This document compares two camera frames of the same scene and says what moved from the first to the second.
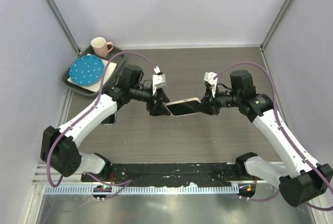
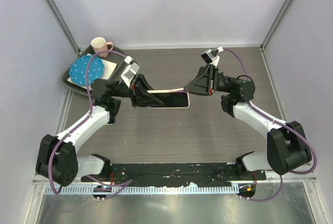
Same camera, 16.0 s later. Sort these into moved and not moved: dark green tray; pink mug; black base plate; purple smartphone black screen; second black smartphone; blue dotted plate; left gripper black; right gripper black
Moved: left gripper black; purple smartphone black screen; right gripper black
Not moved: dark green tray; blue dotted plate; black base plate; second black smartphone; pink mug
